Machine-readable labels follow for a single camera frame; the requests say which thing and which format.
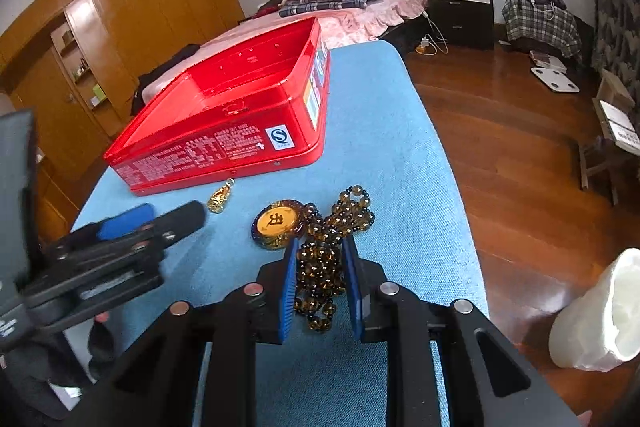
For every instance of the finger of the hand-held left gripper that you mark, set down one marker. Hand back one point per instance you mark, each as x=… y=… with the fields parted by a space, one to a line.
x=125 y=222
x=185 y=217

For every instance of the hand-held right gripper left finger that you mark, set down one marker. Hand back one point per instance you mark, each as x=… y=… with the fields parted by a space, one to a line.
x=287 y=292

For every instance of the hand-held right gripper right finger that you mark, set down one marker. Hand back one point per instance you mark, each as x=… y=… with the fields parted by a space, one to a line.
x=352 y=287

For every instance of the small gold charm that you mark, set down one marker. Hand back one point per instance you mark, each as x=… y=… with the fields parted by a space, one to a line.
x=220 y=199

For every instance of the round gold pendant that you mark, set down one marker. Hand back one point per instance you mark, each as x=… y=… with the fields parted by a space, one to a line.
x=277 y=224

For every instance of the red tin box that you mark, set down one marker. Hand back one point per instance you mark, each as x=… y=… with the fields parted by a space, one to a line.
x=210 y=147

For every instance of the person's left hand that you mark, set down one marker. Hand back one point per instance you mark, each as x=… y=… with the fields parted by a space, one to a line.
x=102 y=317

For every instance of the wooden side cabinet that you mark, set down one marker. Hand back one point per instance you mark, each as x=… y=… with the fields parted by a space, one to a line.
x=55 y=197

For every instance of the dark clothing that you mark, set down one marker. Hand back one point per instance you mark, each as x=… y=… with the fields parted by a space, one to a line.
x=165 y=72

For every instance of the wooden wardrobe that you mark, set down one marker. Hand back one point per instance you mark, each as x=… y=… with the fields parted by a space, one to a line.
x=150 y=7

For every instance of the white waste bin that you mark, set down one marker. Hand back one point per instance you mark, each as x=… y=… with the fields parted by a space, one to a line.
x=585 y=322

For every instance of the bed with pink cover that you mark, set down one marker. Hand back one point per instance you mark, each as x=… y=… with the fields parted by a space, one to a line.
x=350 y=22

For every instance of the folded plaid cloth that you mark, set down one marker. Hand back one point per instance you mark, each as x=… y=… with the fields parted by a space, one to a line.
x=325 y=2

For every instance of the wooden stool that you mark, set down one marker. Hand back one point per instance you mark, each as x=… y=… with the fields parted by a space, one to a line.
x=595 y=162

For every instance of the white bathroom scale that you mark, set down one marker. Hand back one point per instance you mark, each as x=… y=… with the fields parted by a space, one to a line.
x=555 y=80

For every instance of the dark nightstand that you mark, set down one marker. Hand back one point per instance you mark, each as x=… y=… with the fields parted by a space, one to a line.
x=460 y=17

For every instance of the white cardboard box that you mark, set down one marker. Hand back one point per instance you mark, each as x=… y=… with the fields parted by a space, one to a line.
x=620 y=122

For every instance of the plaid bag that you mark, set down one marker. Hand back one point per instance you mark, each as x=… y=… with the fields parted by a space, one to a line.
x=542 y=24

